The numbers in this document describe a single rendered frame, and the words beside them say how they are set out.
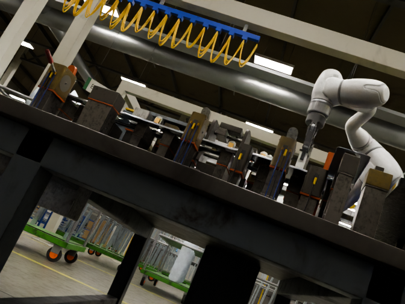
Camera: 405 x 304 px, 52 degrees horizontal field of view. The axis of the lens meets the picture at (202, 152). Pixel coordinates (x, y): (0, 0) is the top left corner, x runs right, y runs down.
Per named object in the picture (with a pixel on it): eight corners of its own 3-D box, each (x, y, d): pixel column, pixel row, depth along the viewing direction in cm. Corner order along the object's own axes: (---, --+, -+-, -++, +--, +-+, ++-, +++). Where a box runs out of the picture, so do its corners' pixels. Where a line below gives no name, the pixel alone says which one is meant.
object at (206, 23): (47, 5, 497) (71, -33, 514) (50, 9, 504) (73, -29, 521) (245, 72, 457) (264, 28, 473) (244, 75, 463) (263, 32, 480)
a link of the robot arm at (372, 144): (363, 123, 208) (380, 142, 199) (373, 138, 221) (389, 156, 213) (342, 139, 211) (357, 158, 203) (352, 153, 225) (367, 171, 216)
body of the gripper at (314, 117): (327, 114, 163) (320, 135, 161) (325, 123, 171) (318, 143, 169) (308, 109, 165) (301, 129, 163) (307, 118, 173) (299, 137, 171)
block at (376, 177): (339, 266, 136) (370, 167, 146) (336, 268, 143) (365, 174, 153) (364, 275, 134) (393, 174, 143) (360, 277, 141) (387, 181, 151)
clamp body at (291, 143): (244, 225, 134) (279, 131, 144) (246, 231, 145) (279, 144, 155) (263, 233, 133) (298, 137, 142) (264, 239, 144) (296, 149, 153)
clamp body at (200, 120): (151, 191, 147) (190, 107, 156) (160, 199, 158) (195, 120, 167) (167, 198, 145) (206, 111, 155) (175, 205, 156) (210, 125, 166)
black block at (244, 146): (208, 214, 142) (238, 139, 150) (212, 219, 151) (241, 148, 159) (222, 219, 141) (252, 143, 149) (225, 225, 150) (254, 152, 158)
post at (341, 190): (314, 243, 117) (344, 152, 125) (313, 246, 122) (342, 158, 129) (332, 250, 116) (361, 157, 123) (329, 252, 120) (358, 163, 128)
